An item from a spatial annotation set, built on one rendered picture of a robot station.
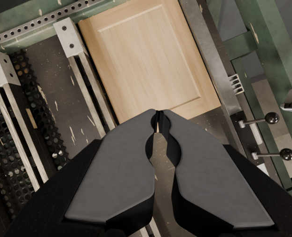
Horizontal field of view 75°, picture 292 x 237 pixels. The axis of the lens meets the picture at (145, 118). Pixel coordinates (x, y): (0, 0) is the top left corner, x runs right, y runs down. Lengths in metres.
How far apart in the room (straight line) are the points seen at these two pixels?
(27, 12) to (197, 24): 0.60
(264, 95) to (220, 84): 2.96
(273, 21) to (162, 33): 0.39
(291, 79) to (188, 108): 0.37
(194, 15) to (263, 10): 0.24
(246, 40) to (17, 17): 0.85
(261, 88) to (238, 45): 2.91
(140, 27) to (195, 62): 0.24
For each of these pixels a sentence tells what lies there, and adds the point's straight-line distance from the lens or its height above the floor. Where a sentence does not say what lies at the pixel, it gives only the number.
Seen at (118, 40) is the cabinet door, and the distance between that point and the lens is 0.76.
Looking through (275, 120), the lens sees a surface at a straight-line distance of 0.68.
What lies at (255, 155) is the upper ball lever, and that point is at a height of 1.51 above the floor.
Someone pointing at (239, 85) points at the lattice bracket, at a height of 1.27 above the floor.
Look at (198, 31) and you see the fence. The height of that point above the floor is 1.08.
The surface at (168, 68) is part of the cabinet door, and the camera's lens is 0.73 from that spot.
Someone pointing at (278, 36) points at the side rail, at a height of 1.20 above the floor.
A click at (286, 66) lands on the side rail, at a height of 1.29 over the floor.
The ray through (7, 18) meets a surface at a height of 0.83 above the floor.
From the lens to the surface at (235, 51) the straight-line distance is 0.87.
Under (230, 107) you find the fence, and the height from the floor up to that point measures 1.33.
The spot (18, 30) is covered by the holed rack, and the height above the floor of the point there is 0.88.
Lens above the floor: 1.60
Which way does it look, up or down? 30 degrees down
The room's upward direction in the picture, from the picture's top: 157 degrees clockwise
